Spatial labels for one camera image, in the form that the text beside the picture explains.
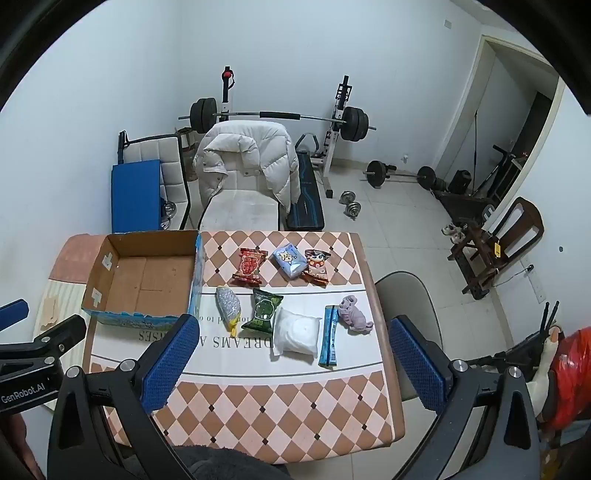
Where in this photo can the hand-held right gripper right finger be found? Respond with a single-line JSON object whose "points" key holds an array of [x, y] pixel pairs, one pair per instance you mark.
{"points": [[415, 364]]}

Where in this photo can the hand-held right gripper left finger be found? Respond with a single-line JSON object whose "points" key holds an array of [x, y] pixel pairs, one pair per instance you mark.
{"points": [[170, 364]]}

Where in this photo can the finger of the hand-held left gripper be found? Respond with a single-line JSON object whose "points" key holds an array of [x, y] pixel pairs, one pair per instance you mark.
{"points": [[60, 337], [11, 314]]}

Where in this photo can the purple plush toy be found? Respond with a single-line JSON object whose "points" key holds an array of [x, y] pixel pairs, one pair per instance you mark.
{"points": [[353, 316]]}

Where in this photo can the silver yellow packet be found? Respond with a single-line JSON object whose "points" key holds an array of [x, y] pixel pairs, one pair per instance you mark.
{"points": [[228, 307]]}

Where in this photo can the cardboard box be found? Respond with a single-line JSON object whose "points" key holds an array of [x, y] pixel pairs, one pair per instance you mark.
{"points": [[147, 277]]}

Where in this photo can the blue stick packet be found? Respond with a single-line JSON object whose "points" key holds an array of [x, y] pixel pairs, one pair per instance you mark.
{"points": [[329, 337]]}

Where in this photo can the green snack packet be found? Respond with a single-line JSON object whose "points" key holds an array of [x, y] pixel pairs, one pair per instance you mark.
{"points": [[262, 311]]}

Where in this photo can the white soft pouch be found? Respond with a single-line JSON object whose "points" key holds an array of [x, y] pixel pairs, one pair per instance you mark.
{"points": [[296, 334]]}

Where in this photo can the red white cartoon snack packet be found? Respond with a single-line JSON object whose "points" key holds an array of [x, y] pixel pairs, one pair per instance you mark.
{"points": [[317, 267]]}

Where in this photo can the light blue snack packet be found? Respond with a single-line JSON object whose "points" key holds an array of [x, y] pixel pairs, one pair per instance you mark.
{"points": [[290, 261]]}

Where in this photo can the person's left hand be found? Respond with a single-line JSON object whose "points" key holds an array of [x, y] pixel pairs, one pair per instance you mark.
{"points": [[21, 438]]}

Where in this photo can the grey round chair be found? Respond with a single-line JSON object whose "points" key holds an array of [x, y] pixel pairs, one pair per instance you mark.
{"points": [[411, 295]]}

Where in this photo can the pink mat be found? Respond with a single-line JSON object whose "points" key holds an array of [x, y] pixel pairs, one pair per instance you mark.
{"points": [[74, 258]]}

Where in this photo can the person's dark fleece clothing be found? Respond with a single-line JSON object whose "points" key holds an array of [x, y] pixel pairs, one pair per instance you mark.
{"points": [[231, 464]]}

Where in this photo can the checkered printed tablecloth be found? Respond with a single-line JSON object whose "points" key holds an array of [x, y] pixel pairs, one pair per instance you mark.
{"points": [[286, 406]]}

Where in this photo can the white goose plush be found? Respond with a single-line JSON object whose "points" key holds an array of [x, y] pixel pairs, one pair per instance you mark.
{"points": [[545, 364]]}

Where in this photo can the pair of small shoes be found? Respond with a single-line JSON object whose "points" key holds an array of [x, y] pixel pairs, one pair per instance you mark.
{"points": [[453, 232]]}

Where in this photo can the black router antennas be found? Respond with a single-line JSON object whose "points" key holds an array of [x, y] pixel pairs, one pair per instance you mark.
{"points": [[548, 316]]}

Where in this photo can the white power strip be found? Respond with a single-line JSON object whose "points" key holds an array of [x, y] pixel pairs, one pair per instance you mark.
{"points": [[534, 284]]}

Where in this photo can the chrome weight plates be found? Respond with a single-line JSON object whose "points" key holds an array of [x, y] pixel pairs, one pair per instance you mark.
{"points": [[168, 212]]}

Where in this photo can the red plastic bag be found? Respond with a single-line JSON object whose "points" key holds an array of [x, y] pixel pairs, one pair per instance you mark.
{"points": [[572, 374]]}

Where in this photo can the blue board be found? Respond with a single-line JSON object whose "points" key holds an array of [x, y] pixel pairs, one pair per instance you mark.
{"points": [[135, 196]]}

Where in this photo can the white padded chair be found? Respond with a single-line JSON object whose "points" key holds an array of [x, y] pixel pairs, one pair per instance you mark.
{"points": [[242, 210]]}

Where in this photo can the brown wooden chair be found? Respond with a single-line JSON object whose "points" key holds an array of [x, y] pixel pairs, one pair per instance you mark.
{"points": [[521, 226]]}

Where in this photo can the black exercise equipment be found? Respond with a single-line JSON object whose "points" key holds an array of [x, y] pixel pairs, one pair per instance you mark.
{"points": [[461, 194]]}

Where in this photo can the small barbell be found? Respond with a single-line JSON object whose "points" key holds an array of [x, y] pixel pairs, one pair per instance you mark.
{"points": [[376, 173]]}

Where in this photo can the black blue bench pad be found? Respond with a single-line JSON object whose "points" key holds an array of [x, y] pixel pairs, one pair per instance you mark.
{"points": [[307, 198]]}

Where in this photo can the white puffer jacket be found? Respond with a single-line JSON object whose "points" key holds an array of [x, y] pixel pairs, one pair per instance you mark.
{"points": [[258, 152]]}

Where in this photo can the barbell with black plates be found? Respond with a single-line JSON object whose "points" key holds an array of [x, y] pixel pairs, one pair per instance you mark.
{"points": [[355, 122]]}

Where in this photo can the white weight bench rack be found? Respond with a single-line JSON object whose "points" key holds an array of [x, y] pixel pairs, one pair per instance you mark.
{"points": [[340, 99]]}

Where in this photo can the white chair with black frame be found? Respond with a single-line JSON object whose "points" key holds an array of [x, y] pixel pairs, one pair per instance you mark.
{"points": [[161, 157]]}

